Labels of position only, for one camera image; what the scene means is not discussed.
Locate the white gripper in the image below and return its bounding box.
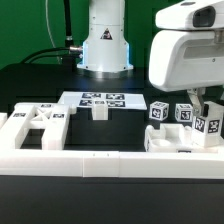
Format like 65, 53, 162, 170
149, 0, 224, 117

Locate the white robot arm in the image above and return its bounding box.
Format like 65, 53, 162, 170
79, 0, 224, 117

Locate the white tagged cube right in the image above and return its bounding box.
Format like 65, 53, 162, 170
175, 104, 193, 122

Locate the white tagged cube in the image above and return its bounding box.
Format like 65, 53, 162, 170
175, 104, 193, 122
149, 101, 169, 121

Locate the white tagged cube left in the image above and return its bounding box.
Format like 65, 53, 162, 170
149, 101, 169, 121

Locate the white U-shaped fence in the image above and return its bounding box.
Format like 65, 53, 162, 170
0, 112, 224, 178

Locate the white marker sheet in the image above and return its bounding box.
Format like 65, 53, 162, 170
58, 91, 147, 110

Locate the black cable bundle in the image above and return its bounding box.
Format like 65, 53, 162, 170
20, 0, 84, 65

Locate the thin white cable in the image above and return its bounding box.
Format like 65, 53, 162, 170
45, 0, 63, 65

